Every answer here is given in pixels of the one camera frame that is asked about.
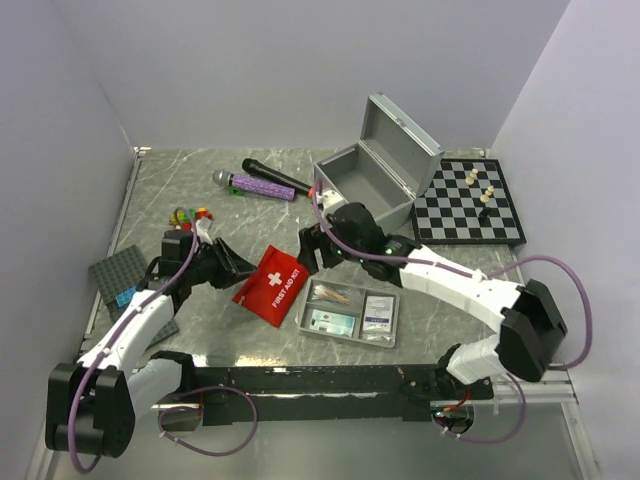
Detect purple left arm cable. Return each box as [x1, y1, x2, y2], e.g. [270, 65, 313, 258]
[67, 207, 259, 474]

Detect grey metal storage box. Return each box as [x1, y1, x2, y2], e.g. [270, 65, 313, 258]
[314, 93, 444, 233]

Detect white blue instruction packet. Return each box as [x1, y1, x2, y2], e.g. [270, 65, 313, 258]
[361, 295, 394, 342]

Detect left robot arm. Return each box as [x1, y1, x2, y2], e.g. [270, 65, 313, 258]
[44, 220, 256, 458]

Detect chess board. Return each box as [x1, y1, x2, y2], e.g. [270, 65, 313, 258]
[411, 159, 526, 246]

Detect black mounting base rail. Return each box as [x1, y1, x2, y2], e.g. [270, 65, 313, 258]
[157, 364, 493, 426]

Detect cotton swabs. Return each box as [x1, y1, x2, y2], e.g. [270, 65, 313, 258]
[311, 284, 350, 305]

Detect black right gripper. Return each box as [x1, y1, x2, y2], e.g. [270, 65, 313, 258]
[296, 219, 366, 275]

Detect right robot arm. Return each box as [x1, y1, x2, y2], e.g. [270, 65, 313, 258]
[298, 190, 567, 399]

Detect toy brick car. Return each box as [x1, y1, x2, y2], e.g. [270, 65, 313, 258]
[168, 207, 214, 230]

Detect grey plastic divided tray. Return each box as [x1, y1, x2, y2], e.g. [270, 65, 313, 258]
[296, 280, 400, 349]

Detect red first aid pouch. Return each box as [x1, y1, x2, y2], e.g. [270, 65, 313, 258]
[232, 245, 309, 328]

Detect blue toy brick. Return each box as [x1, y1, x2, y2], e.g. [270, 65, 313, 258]
[115, 287, 136, 308]

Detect cream chess piece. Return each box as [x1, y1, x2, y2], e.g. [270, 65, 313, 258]
[465, 169, 479, 186]

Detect grey brick baseplate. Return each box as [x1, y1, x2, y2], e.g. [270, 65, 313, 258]
[89, 245, 148, 341]

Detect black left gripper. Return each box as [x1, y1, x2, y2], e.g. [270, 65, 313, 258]
[184, 237, 257, 289]

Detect black chess piece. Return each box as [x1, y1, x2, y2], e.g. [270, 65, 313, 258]
[478, 207, 490, 222]

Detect green toy brick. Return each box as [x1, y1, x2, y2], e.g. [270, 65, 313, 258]
[227, 186, 245, 196]

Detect purple glitter microphone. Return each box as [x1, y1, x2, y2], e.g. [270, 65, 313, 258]
[212, 169, 296, 201]

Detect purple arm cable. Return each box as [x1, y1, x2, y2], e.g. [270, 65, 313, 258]
[313, 180, 594, 444]
[67, 207, 259, 474]

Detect light blue gauze packet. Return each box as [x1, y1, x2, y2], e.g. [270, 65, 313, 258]
[309, 309, 356, 337]

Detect aluminium frame rail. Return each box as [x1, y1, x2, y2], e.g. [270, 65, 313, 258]
[491, 371, 577, 404]

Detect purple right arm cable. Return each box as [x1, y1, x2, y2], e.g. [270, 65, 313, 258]
[313, 180, 594, 444]

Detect black microphone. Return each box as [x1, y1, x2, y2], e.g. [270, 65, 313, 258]
[242, 158, 312, 196]

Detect cream chess pawn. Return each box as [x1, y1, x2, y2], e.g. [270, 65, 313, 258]
[480, 185, 494, 205]

